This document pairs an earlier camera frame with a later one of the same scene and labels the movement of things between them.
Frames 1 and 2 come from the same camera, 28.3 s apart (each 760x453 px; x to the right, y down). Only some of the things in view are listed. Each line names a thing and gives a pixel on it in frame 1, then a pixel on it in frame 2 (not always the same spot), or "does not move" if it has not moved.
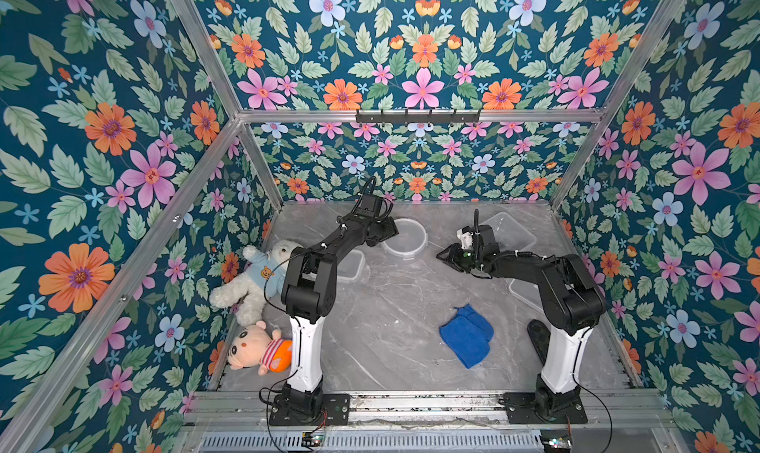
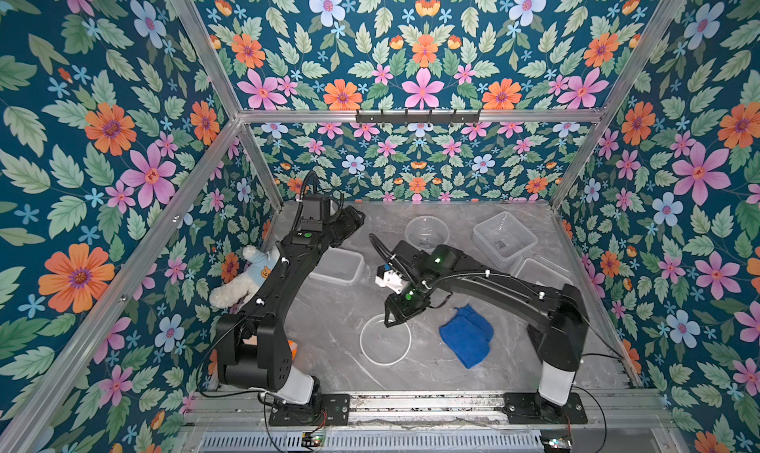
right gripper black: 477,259 to 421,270
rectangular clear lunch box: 349,268 does not move
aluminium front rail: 225,409 does not move
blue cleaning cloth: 468,335 does not move
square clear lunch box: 509,233 does not move
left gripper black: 390,230 to 354,222
